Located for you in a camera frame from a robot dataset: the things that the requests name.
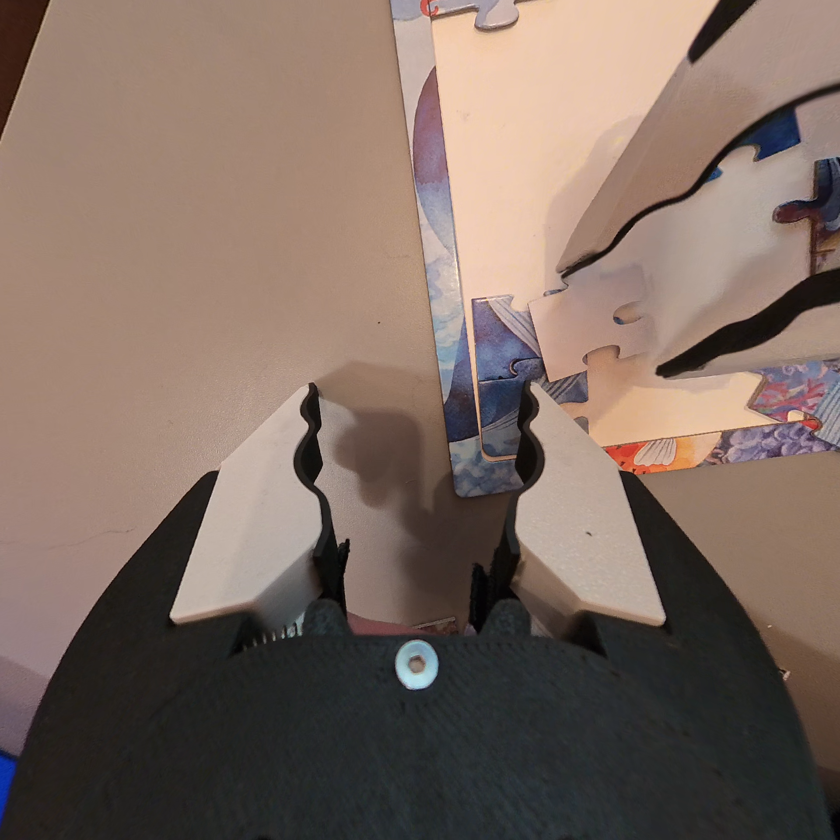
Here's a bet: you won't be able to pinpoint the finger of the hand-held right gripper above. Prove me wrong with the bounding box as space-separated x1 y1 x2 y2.
655 266 840 383
556 0 840 277

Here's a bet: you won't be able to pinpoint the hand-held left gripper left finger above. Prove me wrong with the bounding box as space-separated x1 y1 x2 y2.
169 382 350 634

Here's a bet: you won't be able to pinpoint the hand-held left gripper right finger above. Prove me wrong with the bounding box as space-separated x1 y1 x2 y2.
469 381 668 636

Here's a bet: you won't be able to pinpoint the pink coral seahorse puzzle piece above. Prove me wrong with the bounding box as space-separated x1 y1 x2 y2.
748 367 831 424

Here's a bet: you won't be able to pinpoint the striped whale belly puzzle piece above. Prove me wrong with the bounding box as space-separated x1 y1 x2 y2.
817 381 840 446

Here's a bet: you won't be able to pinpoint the pale striped whale fin piece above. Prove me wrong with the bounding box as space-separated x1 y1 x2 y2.
527 272 664 383

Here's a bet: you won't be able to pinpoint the joined blue whale puzzle pieces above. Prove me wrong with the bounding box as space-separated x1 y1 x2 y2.
471 294 592 460

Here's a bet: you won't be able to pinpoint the sea print jigsaw puzzle board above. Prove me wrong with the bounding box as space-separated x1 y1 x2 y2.
389 0 840 498

